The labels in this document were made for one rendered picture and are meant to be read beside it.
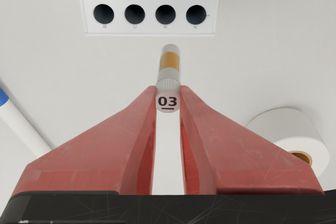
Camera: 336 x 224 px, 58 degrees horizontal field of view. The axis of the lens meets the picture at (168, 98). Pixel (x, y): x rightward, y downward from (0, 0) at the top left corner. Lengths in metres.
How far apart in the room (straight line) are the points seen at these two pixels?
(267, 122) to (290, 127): 0.02
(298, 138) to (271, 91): 0.05
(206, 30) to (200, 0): 0.02
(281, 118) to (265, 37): 0.08
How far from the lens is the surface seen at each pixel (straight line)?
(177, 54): 0.15
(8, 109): 0.29
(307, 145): 0.28
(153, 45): 0.24
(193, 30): 0.20
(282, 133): 0.28
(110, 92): 0.27
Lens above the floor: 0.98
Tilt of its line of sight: 54 degrees down
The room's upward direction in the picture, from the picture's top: 177 degrees clockwise
